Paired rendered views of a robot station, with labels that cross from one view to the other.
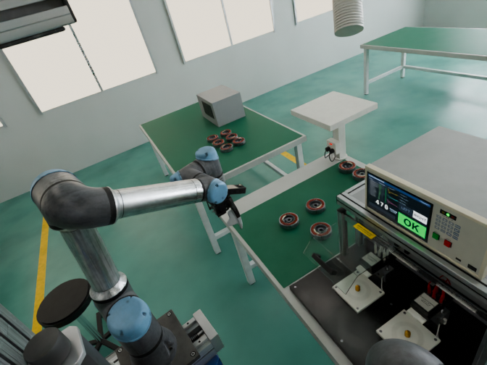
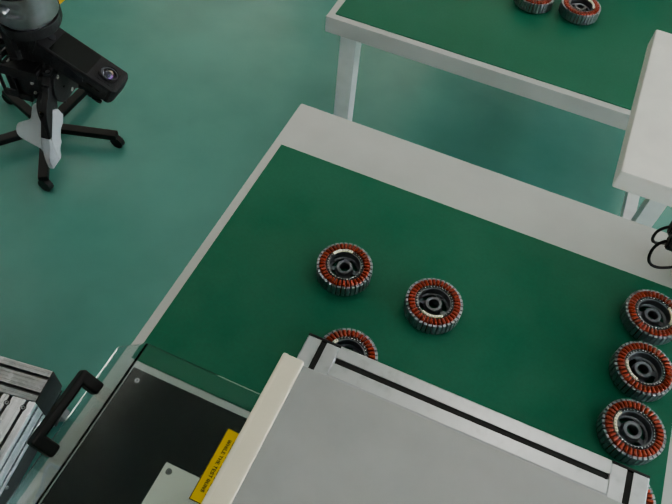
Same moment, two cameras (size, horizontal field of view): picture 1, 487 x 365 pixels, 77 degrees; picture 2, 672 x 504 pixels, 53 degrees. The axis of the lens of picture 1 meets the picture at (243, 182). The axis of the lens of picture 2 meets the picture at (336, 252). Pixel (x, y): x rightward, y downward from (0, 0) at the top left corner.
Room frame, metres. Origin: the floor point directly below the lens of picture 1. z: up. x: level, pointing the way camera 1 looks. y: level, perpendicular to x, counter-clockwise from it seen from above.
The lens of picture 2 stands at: (0.68, -0.65, 1.89)
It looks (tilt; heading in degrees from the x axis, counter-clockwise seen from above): 54 degrees down; 37
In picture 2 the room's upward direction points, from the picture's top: 7 degrees clockwise
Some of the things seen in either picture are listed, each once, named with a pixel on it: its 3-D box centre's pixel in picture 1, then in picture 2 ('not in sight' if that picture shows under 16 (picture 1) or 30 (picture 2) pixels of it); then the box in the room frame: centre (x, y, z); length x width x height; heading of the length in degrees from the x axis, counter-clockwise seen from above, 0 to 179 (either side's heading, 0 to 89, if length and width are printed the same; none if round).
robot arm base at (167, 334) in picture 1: (149, 344); not in sight; (0.59, 0.43, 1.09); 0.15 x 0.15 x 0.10
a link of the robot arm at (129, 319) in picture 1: (132, 323); not in sight; (0.59, 0.43, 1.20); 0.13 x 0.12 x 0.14; 35
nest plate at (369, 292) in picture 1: (357, 290); not in sight; (0.77, -0.35, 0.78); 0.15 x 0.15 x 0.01; 19
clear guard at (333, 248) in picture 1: (355, 245); (170, 464); (0.79, -0.35, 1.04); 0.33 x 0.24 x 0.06; 109
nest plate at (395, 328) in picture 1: (406, 336); not in sight; (0.54, -0.43, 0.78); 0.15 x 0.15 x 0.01; 19
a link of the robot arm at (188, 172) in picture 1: (190, 179); not in sight; (0.91, 0.17, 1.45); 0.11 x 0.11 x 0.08; 35
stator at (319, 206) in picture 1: (315, 206); (433, 305); (1.37, -0.37, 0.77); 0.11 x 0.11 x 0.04
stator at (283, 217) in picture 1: (288, 220); (344, 268); (1.31, -0.19, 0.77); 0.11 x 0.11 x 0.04
